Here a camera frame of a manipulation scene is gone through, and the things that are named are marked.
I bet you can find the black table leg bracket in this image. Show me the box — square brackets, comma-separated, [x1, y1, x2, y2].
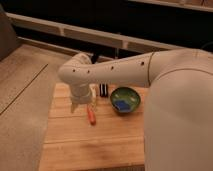
[91, 53, 100, 64]

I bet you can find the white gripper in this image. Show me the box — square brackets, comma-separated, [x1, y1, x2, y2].
[69, 84, 97, 113]

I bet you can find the black striped eraser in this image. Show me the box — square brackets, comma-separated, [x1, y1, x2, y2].
[99, 84, 109, 97]

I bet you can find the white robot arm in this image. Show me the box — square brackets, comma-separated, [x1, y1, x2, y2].
[59, 48, 213, 171]

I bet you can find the blue sponge in bowl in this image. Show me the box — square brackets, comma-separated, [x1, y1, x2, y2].
[115, 100, 130, 111]

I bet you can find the green bowl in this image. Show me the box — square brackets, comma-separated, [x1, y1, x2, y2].
[110, 87, 141, 114]

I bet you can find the orange carrot toy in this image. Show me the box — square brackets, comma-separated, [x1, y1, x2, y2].
[87, 105, 96, 125]

